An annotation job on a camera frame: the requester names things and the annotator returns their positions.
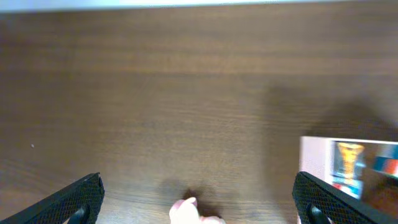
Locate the pink open cardboard box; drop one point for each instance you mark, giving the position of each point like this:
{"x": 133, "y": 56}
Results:
{"x": 316, "y": 154}

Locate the red grey toy fire truck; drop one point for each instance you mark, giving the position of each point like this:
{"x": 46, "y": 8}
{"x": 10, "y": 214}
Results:
{"x": 348, "y": 162}

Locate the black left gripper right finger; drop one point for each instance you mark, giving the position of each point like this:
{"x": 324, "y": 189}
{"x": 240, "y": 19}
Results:
{"x": 319, "y": 202}

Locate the brown plush toy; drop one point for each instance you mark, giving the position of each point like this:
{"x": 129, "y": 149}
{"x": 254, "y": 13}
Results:
{"x": 380, "y": 192}

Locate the white pink duck toy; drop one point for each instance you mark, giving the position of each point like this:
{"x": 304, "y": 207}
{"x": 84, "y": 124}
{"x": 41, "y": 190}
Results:
{"x": 186, "y": 212}

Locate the colourful two-by-two puzzle cube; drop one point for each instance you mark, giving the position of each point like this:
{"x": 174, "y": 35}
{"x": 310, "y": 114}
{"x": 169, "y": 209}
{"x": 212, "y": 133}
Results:
{"x": 386, "y": 161}

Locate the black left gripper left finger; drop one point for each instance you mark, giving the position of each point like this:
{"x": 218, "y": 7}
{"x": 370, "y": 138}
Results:
{"x": 79, "y": 202}

